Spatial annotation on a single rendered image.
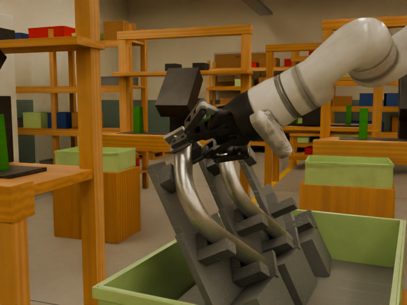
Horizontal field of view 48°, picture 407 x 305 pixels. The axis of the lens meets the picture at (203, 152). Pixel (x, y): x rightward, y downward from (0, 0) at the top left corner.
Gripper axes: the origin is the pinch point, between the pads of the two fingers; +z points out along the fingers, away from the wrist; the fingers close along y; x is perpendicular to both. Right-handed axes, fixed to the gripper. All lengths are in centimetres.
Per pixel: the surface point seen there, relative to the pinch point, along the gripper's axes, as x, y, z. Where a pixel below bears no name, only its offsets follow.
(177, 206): 7.6, -3.2, 4.3
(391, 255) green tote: -4, -60, -15
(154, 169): 4.1, 2.9, 4.3
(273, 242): 1.2, -30.6, 1.2
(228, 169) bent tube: -4.2, -11.8, -0.6
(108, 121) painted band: -831, -455, 606
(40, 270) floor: -124, -133, 236
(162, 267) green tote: 8.5, -15.1, 17.0
